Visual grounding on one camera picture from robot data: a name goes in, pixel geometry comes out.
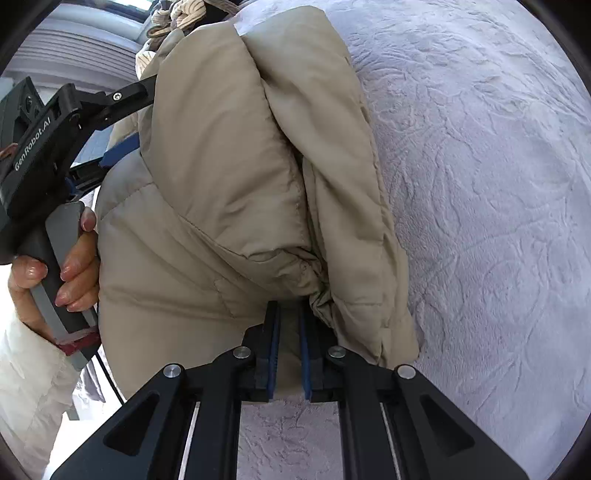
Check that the beige puffer jacket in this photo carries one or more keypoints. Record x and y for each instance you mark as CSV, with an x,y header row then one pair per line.
x,y
207,161

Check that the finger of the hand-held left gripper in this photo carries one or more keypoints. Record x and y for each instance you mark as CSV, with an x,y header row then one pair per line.
x,y
120,97
117,156

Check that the person's left forearm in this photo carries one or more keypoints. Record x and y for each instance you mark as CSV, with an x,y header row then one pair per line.
x,y
27,392

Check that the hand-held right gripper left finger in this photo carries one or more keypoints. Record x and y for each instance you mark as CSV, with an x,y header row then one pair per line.
x,y
274,350

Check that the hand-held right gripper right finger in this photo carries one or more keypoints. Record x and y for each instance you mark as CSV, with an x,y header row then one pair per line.
x,y
304,355

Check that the person's left hand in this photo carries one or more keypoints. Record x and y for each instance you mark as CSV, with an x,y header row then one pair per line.
x,y
78,272

